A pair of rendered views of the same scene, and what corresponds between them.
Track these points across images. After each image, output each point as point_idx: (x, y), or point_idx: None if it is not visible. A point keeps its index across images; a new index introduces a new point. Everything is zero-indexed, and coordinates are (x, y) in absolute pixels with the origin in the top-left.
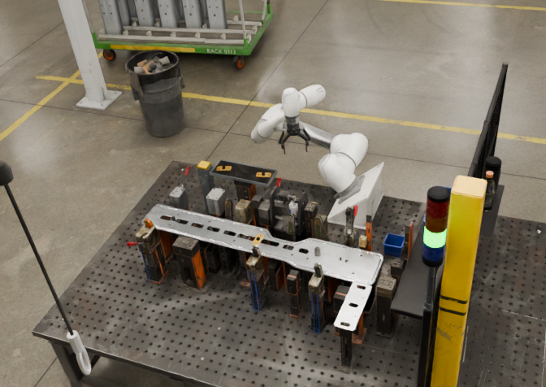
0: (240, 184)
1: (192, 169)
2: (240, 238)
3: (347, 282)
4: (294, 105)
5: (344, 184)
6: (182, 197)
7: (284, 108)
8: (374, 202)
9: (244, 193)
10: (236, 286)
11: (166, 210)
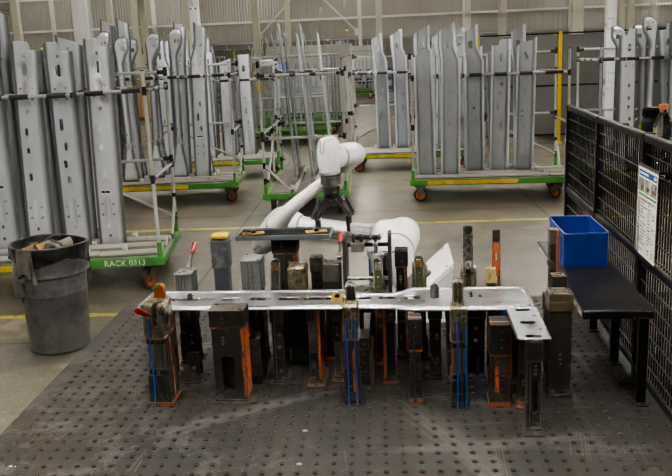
0: (281, 251)
1: None
2: (308, 300)
3: (482, 336)
4: (336, 154)
5: (409, 268)
6: (193, 277)
7: (323, 160)
8: None
9: (287, 265)
10: (303, 390)
11: (172, 295)
